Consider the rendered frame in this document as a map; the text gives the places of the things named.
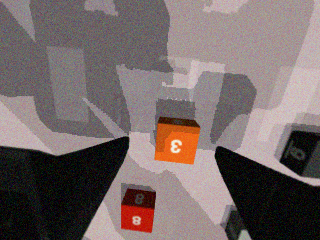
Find red block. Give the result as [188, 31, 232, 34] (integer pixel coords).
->
[121, 189, 156, 233]

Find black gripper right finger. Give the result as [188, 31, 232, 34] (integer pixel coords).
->
[215, 146, 320, 240]

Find orange block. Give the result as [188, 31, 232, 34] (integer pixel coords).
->
[154, 116, 200, 165]

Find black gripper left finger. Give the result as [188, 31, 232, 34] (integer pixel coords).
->
[0, 136, 129, 240]

